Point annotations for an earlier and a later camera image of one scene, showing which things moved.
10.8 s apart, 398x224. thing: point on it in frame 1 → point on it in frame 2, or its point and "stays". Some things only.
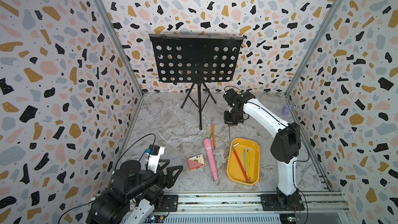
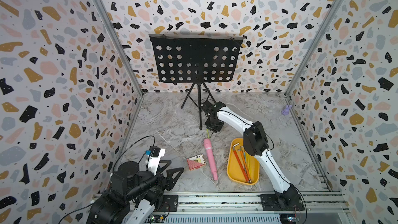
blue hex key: x=244 y=158 stays
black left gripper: x=169 y=180 stays
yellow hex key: x=248 y=163 stays
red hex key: x=241 y=166 stays
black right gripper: x=229 y=123 → x=214 y=129
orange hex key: x=213 y=135 → x=249 y=178
